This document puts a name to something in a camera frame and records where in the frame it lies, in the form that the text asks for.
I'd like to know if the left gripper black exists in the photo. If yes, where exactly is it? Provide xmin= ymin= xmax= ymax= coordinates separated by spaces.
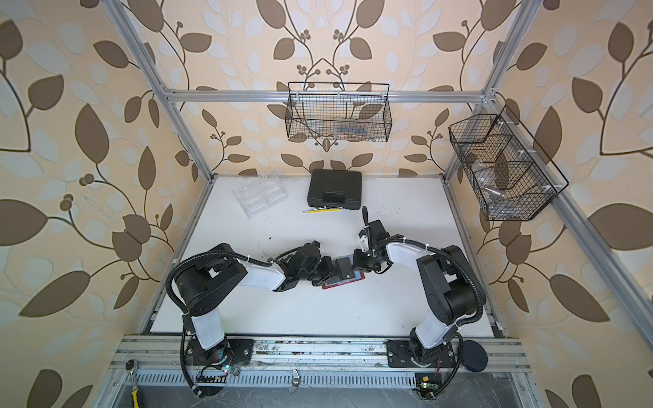
xmin=298 ymin=257 xmax=345 ymax=287

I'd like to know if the red leather card holder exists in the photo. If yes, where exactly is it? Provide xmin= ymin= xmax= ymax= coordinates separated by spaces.
xmin=321 ymin=270 xmax=365 ymax=290

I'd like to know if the grey credit card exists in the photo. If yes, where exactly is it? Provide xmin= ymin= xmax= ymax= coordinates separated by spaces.
xmin=334 ymin=257 xmax=356 ymax=281

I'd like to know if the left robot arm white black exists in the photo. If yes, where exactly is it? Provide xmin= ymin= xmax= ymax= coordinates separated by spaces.
xmin=165 ymin=241 xmax=341 ymax=352

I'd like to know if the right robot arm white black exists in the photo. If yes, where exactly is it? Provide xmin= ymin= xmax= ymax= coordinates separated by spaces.
xmin=354 ymin=232 xmax=486 ymax=360

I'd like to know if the yellow pen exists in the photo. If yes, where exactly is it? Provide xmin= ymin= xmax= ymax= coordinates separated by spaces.
xmin=303 ymin=207 xmax=343 ymax=214

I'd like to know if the black plastic tool case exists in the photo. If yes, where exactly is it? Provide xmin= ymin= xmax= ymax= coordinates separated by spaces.
xmin=307 ymin=169 xmax=362 ymax=210

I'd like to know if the clear plastic organizer box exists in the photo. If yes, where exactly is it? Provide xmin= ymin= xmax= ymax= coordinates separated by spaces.
xmin=232 ymin=173 xmax=288 ymax=219

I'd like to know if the dark round disc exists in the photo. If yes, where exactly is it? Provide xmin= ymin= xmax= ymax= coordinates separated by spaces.
xmin=461 ymin=340 xmax=489 ymax=372

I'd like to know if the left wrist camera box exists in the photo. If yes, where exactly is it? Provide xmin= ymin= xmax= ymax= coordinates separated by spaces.
xmin=292 ymin=241 xmax=321 ymax=271

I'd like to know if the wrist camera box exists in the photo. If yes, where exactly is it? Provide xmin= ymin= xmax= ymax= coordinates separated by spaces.
xmin=359 ymin=220 xmax=390 ymax=252
xmin=292 ymin=241 xmax=321 ymax=271

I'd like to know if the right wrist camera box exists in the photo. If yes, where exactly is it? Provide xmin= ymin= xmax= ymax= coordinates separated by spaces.
xmin=359 ymin=220 xmax=390 ymax=252

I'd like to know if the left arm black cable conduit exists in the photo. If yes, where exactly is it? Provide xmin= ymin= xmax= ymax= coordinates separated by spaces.
xmin=165 ymin=244 xmax=307 ymax=399

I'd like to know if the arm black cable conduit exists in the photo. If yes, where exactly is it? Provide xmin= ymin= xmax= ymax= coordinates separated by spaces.
xmin=361 ymin=205 xmax=486 ymax=327
xmin=165 ymin=244 xmax=307 ymax=399

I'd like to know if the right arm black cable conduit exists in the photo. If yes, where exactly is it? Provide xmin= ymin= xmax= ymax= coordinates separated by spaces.
xmin=361 ymin=205 xmax=486 ymax=327

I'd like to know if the black wire basket back wall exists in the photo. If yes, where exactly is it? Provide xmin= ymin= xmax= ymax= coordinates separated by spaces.
xmin=284 ymin=81 xmax=393 ymax=142

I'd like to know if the black wire basket wall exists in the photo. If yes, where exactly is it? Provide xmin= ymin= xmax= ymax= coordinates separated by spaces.
xmin=448 ymin=106 xmax=569 ymax=221
xmin=284 ymin=81 xmax=393 ymax=142

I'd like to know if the black wire basket right wall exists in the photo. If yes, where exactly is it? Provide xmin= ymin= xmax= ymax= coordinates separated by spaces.
xmin=448 ymin=106 xmax=569 ymax=221

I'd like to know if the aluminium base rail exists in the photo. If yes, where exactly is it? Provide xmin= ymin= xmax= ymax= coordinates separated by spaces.
xmin=91 ymin=333 xmax=542 ymax=408

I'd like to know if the yellow handled ratchet tool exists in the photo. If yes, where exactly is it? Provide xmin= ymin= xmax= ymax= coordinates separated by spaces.
xmin=125 ymin=359 xmax=141 ymax=408

